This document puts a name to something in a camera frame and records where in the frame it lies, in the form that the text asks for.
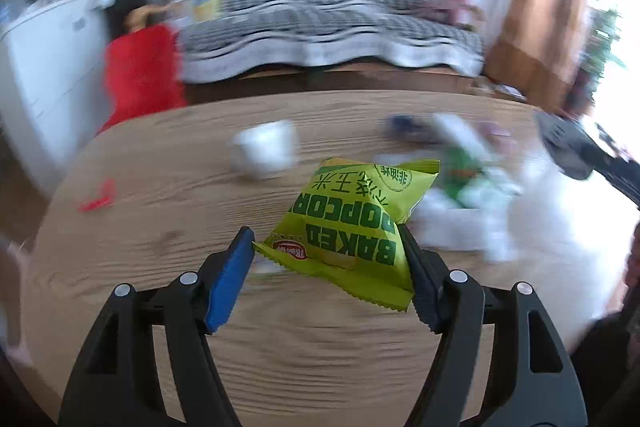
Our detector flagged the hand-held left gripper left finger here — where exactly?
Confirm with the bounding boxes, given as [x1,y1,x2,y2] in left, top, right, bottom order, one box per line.
[57,227,256,427]

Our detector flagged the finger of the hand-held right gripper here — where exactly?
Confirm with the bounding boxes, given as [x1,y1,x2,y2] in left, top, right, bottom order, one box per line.
[534,112,601,180]

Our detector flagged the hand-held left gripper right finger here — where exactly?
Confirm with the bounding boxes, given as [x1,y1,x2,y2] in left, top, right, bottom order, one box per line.
[397,223,588,427]

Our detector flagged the green popcorn bag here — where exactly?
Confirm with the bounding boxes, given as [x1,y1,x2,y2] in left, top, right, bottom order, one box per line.
[252,157,441,313]

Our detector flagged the green and white packet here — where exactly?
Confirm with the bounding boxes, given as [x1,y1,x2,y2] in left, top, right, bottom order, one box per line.
[432,114,521,208]

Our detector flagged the green houseplant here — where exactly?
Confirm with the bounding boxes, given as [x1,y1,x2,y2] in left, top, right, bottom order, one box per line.
[575,7,626,108]

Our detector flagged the white cup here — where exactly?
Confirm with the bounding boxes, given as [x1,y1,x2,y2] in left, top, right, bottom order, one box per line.
[230,121,298,180]

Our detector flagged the brown curtain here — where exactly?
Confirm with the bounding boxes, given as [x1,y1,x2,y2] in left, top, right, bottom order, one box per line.
[485,0,588,108]

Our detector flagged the small red plastic piece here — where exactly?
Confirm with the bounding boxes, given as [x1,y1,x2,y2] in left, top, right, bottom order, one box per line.
[80,179,117,212]

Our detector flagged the small blue item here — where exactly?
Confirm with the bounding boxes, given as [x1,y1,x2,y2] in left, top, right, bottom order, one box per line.
[387,116,436,142]

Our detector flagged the red toy on sofa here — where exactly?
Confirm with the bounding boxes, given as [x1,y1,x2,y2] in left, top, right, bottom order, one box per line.
[432,0,481,28]

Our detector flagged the dark cloth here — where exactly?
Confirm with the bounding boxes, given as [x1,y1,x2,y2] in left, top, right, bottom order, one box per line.
[570,227,640,410]

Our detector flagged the checkered covered sofa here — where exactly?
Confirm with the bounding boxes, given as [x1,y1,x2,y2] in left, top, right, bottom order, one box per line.
[167,0,486,102]

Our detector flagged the white cabinet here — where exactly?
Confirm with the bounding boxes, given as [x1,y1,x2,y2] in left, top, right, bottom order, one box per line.
[0,0,121,188]

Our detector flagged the yellow picture book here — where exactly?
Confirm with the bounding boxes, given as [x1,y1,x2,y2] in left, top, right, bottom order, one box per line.
[187,0,222,22]

